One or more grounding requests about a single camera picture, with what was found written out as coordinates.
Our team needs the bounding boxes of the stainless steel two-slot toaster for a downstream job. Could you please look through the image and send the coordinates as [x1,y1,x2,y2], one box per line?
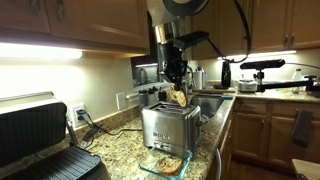
[140,100,203,160]

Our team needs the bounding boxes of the wooden wall cabinet, raised-panel doors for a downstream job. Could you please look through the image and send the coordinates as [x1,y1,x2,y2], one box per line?
[0,0,151,56]

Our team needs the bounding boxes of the clear glass food container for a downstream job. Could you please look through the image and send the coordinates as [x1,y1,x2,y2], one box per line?
[138,148,194,180]

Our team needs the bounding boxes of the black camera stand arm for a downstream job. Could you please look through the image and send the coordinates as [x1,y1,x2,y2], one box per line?
[254,69,319,93]

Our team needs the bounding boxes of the black panini press grill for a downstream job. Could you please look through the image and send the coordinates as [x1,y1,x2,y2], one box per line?
[0,91,103,180]

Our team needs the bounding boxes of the kitchen window with grey frame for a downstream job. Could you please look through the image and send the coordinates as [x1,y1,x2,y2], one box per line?
[130,11,188,90]

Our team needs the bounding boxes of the appliance door handle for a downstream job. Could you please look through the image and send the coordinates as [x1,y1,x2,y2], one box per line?
[214,148,223,180]

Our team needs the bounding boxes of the stainless steel kitchen sink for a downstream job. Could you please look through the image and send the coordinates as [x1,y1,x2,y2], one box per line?
[186,94,226,118]

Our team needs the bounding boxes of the light wooden table corner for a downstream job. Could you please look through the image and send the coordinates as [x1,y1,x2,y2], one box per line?
[291,158,320,180]

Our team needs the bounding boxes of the brown toasted bread slice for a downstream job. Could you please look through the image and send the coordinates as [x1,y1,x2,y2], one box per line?
[156,156,184,176]
[166,85,189,109]

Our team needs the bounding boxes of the short under-cabinet light strip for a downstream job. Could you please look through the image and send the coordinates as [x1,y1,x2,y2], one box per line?
[216,49,298,61]

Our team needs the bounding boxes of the small dark-capped bottle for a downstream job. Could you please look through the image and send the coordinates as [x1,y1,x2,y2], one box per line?
[148,86,159,105]

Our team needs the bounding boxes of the grey cup with black lid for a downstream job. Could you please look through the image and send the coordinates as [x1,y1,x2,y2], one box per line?
[138,88,150,110]

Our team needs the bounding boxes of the long under-cabinet light strip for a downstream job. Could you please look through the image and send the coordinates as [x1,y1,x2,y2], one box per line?
[0,42,84,62]

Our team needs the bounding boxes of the white wall power outlet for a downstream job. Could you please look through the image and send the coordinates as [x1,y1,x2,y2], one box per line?
[70,102,89,130]

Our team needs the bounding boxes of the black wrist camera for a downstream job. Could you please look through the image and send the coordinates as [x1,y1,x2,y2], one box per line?
[172,30,211,51]

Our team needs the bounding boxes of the wooden cutting board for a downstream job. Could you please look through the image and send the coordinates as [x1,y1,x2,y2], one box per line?
[192,87,236,95]

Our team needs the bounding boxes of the chrome pull-down kitchen faucet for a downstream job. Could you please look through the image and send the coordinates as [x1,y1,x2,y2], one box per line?
[172,64,196,102]

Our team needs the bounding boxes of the black power cord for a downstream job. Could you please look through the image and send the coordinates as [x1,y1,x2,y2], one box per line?
[76,109,144,137]

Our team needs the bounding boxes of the black bar-shaped stereo camera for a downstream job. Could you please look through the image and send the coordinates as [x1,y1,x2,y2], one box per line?
[239,58,287,71]

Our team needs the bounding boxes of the dark hanging dish towel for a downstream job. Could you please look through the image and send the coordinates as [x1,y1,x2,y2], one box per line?
[290,108,314,148]

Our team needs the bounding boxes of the white wall switch plate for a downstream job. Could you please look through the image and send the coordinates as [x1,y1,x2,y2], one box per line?
[115,92,127,111]

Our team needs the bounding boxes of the clear plastic bottle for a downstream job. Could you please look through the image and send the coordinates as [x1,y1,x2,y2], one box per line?
[291,67,305,95]

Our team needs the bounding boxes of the wooden base cabinet with drawers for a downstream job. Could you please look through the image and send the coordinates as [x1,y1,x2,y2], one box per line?
[231,98,320,172]

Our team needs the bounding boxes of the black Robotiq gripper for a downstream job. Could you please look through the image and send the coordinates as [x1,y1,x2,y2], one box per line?
[157,42,189,93]

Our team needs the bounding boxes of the black coffee maker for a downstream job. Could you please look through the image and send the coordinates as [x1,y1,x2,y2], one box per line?
[220,59,232,90]

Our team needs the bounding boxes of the wooden cabinet under counter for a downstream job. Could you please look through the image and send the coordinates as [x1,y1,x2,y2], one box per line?
[206,111,235,180]

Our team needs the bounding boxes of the small black soap bottle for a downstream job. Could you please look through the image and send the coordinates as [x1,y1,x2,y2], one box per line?
[157,86,169,102]

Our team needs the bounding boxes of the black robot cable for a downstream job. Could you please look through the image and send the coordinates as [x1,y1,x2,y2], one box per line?
[199,0,253,65]

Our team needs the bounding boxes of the wooden wall cabinet, flat doors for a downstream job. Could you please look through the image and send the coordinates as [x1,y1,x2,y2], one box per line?
[190,0,320,61]

